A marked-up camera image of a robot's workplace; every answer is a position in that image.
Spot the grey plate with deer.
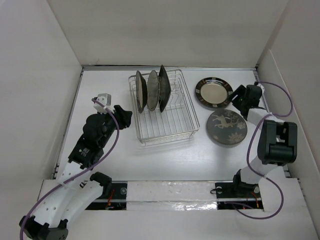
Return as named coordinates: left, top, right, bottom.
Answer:
left=206, top=109, right=248, bottom=146

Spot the black rimmed checkered plate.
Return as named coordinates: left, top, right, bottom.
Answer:
left=194, top=77, right=234, bottom=109

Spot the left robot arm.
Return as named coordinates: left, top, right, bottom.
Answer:
left=19, top=103, right=133, bottom=240

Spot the black square floral plate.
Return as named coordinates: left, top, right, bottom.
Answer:
left=158, top=65, right=171, bottom=113

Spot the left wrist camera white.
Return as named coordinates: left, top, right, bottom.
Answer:
left=93, top=93, right=113, bottom=114

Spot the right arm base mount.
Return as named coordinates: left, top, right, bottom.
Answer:
left=210, top=170, right=263, bottom=210

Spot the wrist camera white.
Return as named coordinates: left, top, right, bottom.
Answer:
left=93, top=93, right=113, bottom=114
left=254, top=81, right=265, bottom=94

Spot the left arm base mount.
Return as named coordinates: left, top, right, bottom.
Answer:
left=86, top=172, right=128, bottom=211

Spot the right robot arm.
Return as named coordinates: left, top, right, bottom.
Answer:
left=228, top=82, right=298, bottom=197

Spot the wire dish rack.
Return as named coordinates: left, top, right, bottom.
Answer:
left=128, top=68, right=200, bottom=145

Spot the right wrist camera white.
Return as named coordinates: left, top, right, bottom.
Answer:
left=254, top=81, right=265, bottom=94

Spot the beige plate with brown rim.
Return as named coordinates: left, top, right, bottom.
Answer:
left=135, top=70, right=148, bottom=114

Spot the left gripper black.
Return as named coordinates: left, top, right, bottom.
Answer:
left=98, top=105, right=131, bottom=148

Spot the cream plate with tree drawing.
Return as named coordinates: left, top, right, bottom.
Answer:
left=147, top=70, right=160, bottom=111

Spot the metal table edge rail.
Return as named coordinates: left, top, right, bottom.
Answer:
left=51, top=66, right=85, bottom=180

